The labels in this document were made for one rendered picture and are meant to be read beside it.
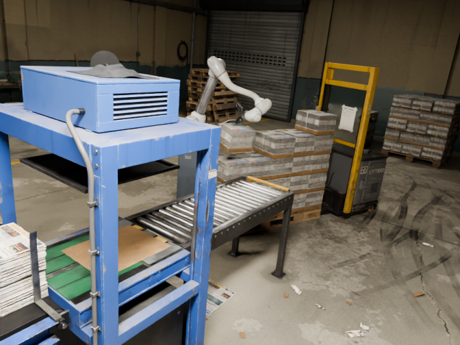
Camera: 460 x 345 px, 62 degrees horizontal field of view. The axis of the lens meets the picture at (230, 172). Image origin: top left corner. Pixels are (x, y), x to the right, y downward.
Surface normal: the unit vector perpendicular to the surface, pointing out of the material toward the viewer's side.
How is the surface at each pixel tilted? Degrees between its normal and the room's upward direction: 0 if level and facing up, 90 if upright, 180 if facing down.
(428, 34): 90
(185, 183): 90
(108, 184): 90
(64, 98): 90
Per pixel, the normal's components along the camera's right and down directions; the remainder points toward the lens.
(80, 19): 0.79, 0.25
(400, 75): -0.60, 0.20
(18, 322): 0.09, -0.95
